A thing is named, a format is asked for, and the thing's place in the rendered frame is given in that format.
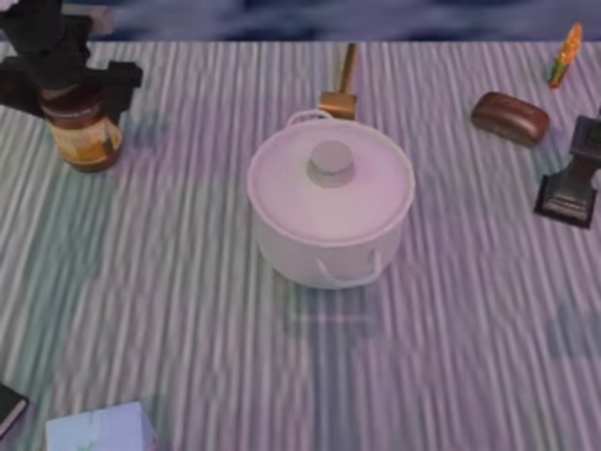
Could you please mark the brown jar with dark lid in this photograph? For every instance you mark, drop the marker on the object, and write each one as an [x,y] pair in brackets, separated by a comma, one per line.
[84,136]

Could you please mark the white kitchen pot with lid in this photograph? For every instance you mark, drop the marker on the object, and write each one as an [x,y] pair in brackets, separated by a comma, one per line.
[328,206]

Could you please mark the wooden mallet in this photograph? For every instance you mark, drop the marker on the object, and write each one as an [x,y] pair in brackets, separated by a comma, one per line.
[342,96]

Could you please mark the orange carrot toy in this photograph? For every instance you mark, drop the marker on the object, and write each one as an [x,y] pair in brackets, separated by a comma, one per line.
[565,56]

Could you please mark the dark wooden table clock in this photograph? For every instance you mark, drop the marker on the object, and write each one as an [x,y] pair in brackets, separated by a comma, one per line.
[569,181]

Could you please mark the light blue box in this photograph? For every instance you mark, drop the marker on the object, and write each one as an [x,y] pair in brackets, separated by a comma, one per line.
[101,428]

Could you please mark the brown bread loaf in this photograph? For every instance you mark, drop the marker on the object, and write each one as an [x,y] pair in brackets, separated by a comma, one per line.
[510,118]

